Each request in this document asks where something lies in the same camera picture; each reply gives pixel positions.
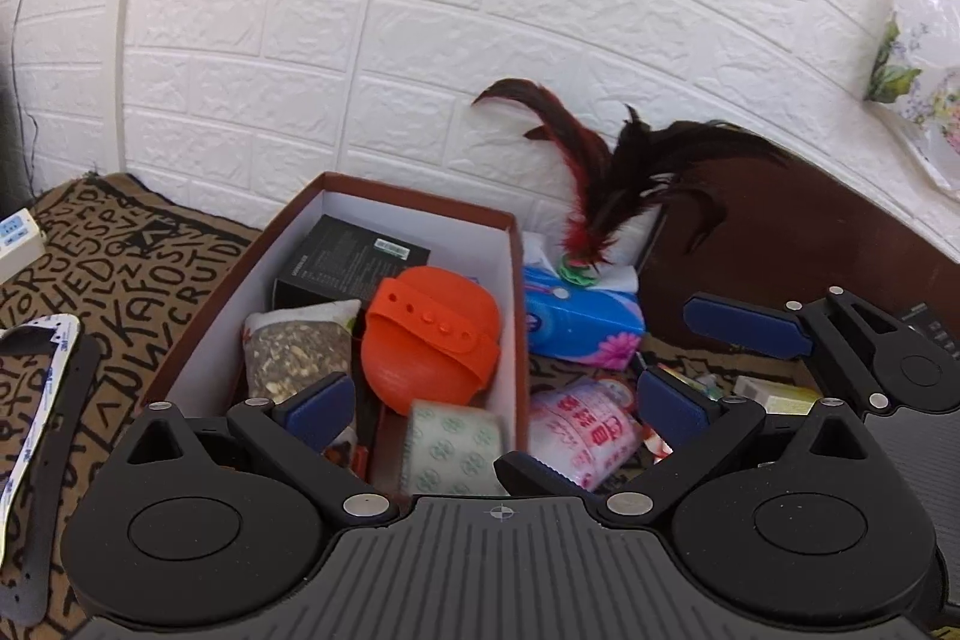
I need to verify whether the black product box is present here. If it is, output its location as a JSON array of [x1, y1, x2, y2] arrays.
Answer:
[[271, 214, 432, 311]]

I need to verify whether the green-print tape roll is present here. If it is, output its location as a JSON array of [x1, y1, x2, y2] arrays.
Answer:
[[397, 398, 511, 498]]

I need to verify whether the dark brown wooden board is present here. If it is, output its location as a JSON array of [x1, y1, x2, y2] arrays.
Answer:
[[637, 156, 960, 371]]

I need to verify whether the yellow-green small box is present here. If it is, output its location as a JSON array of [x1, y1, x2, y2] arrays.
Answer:
[[731, 376, 822, 416]]

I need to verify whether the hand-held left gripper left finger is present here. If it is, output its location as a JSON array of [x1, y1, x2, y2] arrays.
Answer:
[[126, 372, 398, 525]]

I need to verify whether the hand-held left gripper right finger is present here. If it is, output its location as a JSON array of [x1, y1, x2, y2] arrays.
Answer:
[[495, 366, 863, 527]]

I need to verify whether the orange silicone brush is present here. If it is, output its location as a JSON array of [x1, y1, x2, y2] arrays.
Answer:
[[360, 266, 502, 417]]

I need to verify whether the letter-print brown mat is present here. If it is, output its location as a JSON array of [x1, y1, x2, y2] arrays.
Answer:
[[0, 171, 826, 640]]

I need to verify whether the floral plastic sheet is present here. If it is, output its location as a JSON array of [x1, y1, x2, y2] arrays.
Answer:
[[862, 0, 960, 195]]

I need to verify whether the white small box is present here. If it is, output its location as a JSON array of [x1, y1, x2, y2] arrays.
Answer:
[[0, 206, 47, 285]]

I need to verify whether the black perforated strip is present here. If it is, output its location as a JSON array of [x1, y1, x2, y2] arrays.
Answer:
[[21, 332, 102, 626]]

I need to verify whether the red-print plastic bag pack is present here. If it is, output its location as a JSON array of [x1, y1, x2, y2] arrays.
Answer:
[[529, 377, 646, 492]]

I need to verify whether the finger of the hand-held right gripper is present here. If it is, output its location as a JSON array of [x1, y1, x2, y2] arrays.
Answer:
[[682, 286, 892, 410]]

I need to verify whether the brown cardboard shoe box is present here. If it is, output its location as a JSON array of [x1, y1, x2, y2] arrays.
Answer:
[[161, 171, 530, 498]]

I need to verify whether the blue tissue pack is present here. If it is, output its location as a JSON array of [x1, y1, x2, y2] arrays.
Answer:
[[521, 233, 646, 371]]

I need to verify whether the dark red feather toy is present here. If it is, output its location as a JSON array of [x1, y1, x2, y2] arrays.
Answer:
[[471, 77, 788, 285]]

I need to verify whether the clear bag of grains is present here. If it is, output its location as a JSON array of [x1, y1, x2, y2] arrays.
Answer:
[[241, 299, 362, 405]]

